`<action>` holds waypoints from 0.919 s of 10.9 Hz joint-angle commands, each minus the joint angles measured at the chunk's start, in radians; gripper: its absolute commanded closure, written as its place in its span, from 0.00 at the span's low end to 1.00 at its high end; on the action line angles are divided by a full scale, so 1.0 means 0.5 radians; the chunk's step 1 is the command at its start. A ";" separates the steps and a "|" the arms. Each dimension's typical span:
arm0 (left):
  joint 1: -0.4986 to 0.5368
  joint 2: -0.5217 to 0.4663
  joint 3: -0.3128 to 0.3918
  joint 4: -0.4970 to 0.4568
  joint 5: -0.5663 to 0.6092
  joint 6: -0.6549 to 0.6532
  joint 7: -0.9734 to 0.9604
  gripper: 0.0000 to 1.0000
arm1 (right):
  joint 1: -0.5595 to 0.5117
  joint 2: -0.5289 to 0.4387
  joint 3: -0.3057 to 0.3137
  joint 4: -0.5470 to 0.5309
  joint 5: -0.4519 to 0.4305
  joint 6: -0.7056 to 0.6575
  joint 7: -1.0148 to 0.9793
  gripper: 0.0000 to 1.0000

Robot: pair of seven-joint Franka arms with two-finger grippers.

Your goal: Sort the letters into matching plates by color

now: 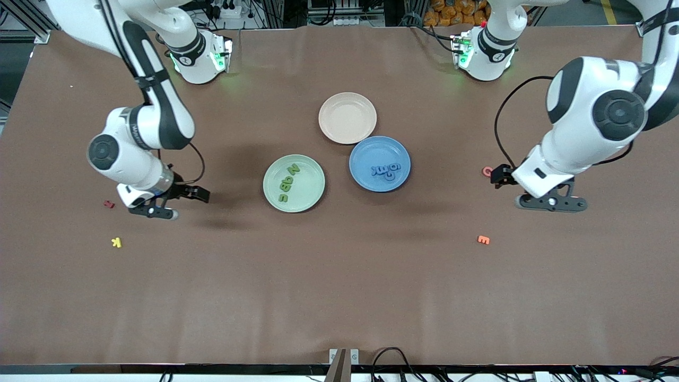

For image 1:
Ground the white power strip with plugs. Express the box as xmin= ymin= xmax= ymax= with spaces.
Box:
xmin=210 ymin=0 xmax=242 ymax=20

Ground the silver mounting bracket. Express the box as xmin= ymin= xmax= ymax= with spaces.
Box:
xmin=329 ymin=348 xmax=360 ymax=366

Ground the brown table cover sheet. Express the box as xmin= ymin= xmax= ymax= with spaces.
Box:
xmin=0 ymin=24 xmax=679 ymax=368

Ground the blue plate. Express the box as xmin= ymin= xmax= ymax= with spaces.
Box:
xmin=349 ymin=135 xmax=412 ymax=193

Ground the black looped cable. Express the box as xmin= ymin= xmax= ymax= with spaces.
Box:
xmin=370 ymin=346 xmax=425 ymax=382

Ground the green plate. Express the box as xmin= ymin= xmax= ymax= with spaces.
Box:
xmin=263 ymin=154 xmax=326 ymax=213

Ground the aluminium frame post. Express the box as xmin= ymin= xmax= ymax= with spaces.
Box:
xmin=11 ymin=0 xmax=52 ymax=45

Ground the beige plate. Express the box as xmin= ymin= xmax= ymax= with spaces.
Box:
xmin=318 ymin=92 xmax=378 ymax=145

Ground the brown mounting post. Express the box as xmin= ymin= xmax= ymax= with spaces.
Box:
xmin=324 ymin=349 xmax=352 ymax=382

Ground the orange fruit net bag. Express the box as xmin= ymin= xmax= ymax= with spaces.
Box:
xmin=424 ymin=0 xmax=489 ymax=27

